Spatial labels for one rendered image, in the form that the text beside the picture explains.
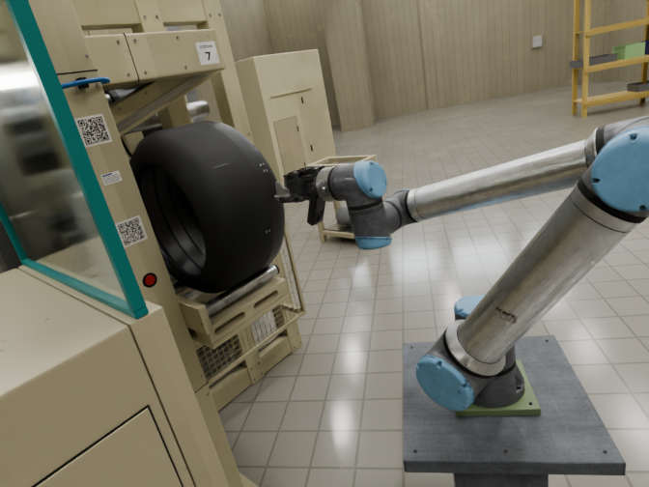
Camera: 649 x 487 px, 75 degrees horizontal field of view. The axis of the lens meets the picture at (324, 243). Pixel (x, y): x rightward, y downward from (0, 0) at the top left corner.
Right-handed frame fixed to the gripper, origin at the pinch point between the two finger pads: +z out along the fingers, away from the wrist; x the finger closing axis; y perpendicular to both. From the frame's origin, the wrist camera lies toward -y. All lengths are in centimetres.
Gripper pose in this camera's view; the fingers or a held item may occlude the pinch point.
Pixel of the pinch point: (279, 198)
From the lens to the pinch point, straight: 127.6
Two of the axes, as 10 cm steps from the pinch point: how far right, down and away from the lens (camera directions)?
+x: -6.3, 3.9, -6.7
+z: -7.3, 0.0, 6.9
